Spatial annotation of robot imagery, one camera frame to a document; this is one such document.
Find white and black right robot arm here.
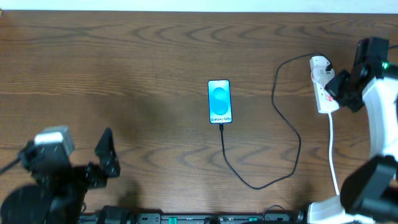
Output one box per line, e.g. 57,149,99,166
297,37,397,223

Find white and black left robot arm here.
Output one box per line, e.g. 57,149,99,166
1,126,121,223

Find blue Galaxy smartphone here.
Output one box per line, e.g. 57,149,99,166
208,80,233,124

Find white power strip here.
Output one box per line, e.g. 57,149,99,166
310,56,339,114

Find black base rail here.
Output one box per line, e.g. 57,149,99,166
78,205,307,224

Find white power strip cord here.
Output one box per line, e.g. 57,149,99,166
328,112,340,196

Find black USB charger cable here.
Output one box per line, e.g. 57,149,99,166
218,52,333,190

